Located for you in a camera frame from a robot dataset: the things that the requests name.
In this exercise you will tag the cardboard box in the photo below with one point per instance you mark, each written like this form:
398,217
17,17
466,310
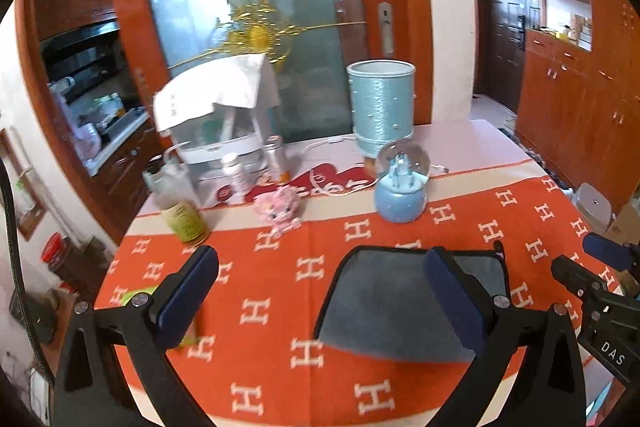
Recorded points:
625,224

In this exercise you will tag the pink toy figure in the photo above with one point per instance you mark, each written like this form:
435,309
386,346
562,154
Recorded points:
277,209

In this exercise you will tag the frosted glass sliding door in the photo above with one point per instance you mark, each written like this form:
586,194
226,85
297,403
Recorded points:
280,7

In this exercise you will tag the red bucket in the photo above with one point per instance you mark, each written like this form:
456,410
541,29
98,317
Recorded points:
54,248

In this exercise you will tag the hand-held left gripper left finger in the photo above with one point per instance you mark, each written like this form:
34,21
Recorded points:
187,299

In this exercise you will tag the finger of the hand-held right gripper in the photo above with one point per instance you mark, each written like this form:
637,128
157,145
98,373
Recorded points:
575,277
607,249

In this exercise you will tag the white cloth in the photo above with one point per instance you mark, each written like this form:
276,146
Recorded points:
215,87

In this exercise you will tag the grey towel with black edge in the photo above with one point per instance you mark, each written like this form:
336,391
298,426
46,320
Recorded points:
385,307

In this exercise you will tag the silver and orange can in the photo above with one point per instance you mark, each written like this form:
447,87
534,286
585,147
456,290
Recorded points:
276,159

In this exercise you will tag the clear plastic box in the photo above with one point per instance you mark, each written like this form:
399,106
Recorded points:
225,142

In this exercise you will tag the light blue cylindrical container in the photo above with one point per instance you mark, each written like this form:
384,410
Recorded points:
382,107

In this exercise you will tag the green object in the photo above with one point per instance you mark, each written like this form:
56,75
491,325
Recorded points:
134,296

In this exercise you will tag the white stool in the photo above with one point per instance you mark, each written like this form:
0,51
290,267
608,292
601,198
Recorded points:
593,207

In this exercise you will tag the orange patterned blanket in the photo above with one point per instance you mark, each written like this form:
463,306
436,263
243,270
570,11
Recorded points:
280,267

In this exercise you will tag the dark entrance door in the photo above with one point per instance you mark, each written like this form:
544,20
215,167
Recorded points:
507,37

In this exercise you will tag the green label bottle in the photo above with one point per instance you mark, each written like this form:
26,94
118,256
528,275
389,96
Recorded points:
185,217

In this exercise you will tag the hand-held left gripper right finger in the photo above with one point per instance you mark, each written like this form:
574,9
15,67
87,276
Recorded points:
455,307

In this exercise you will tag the wooden cabinet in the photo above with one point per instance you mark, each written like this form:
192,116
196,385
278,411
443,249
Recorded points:
575,107

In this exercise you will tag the blue snow globe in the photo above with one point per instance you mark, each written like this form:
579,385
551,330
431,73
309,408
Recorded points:
402,192

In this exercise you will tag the white bottle with red label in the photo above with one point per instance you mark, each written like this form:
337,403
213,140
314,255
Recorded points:
235,179

